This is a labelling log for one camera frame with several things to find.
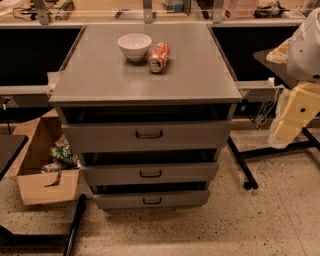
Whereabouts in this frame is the white ceramic bowl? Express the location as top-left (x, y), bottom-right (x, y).
top-left (118, 33), bottom-right (152, 62)

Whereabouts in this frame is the black side table right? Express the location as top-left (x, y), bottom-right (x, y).
top-left (227, 47), bottom-right (320, 191)

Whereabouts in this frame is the grey drawer cabinet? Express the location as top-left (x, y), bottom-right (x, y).
top-left (50, 24), bottom-right (241, 198)

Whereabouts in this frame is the grey middle drawer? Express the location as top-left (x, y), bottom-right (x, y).
top-left (81, 162), bottom-right (218, 186)

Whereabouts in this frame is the grey top drawer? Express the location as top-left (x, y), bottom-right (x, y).
top-left (62, 121), bottom-right (232, 153)

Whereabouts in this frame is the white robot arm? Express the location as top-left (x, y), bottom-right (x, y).
top-left (268, 8), bottom-right (320, 149)

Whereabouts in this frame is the green snack bag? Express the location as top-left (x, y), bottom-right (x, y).
top-left (50, 147), bottom-right (77, 165)

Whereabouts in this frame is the orange soda can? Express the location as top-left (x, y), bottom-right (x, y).
top-left (148, 42), bottom-right (170, 73)

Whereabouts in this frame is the grey bottom drawer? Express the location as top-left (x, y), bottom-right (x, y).
top-left (94, 190), bottom-right (210, 209)

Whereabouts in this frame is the pink plastic bin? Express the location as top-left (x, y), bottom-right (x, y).
top-left (223, 0), bottom-right (258, 19)

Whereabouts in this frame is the grey drawer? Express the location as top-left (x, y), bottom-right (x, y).
top-left (94, 190), bottom-right (210, 209)
top-left (62, 121), bottom-right (232, 153)
top-left (81, 162), bottom-right (218, 186)

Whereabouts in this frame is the open cardboard box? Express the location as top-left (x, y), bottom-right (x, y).
top-left (5, 110), bottom-right (79, 205)

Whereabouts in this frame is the white hanging cable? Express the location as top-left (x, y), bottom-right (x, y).
top-left (254, 77), bottom-right (283, 130)

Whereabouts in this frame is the crushed silver can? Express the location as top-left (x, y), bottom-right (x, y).
top-left (41, 162), bottom-right (67, 174)

